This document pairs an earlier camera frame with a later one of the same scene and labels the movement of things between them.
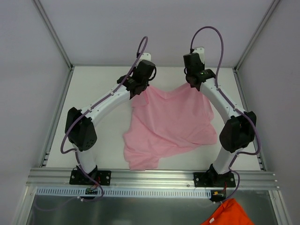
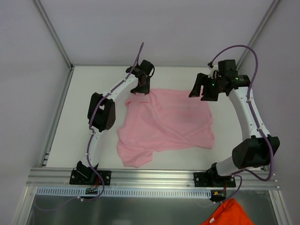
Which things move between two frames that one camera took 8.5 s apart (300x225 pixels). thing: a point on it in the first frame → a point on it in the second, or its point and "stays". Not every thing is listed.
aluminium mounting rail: (61, 177) stays
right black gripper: (195, 84) → (209, 87)
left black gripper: (136, 91) stays
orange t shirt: (228, 212) stays
